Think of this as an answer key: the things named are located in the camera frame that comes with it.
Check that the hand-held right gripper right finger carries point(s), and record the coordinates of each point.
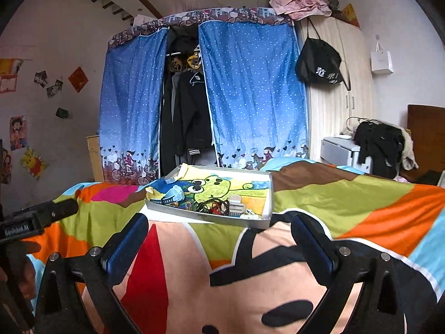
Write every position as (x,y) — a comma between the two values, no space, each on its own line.
(314,247)

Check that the anime character wall poster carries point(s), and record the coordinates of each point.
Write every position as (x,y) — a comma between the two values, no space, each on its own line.
(18,132)

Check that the pink clothes pile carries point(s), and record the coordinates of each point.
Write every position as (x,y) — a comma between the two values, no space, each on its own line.
(299,1)

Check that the dark blue patterned band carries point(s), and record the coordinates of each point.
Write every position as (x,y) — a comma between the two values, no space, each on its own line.
(172,196)

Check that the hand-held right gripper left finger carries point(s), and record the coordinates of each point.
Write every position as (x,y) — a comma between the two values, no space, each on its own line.
(125,250)

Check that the colourful printed blanket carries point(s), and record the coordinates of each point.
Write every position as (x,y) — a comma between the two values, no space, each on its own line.
(347,208)

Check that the black clothes pile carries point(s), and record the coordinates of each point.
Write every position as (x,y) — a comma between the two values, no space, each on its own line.
(379,146)

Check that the green wall sticker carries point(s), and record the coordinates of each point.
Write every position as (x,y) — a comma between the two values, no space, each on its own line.
(62,112)

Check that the red paper decorations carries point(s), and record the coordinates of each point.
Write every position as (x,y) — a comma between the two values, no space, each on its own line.
(349,12)

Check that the white hair clip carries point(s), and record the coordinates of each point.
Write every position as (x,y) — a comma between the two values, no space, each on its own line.
(235,203)

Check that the red bordered wall poster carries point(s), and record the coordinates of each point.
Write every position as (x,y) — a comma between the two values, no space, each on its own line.
(9,74)

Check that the light wooden wardrobe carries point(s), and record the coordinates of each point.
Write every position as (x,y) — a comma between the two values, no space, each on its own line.
(351,111)

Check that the white storage box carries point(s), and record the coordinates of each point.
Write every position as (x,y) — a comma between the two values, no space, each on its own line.
(335,151)

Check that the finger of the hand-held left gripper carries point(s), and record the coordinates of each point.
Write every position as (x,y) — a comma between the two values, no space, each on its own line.
(57,212)

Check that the yellow sun wall sticker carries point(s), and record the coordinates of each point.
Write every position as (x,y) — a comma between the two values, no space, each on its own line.
(34,162)

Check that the small wall photo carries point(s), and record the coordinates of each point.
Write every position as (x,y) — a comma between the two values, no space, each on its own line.
(55,88)
(41,79)

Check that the white paper bag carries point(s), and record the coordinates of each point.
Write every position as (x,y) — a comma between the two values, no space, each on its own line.
(381,61)

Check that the red diamond wall sticker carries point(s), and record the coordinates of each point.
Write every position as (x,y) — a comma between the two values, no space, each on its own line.
(78,79)

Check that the small wooden cabinet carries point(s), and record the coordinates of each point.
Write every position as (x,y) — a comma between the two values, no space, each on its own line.
(94,156)

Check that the blue dotted fabric wardrobe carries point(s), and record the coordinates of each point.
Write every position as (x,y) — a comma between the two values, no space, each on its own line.
(250,94)

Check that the black hanging jacket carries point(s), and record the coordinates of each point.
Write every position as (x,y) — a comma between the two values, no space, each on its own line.
(193,111)

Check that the cartoon group wall poster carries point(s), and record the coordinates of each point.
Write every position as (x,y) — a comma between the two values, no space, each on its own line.
(5,167)

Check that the grey shallow box tray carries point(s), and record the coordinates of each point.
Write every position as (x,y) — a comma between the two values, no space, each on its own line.
(208,219)

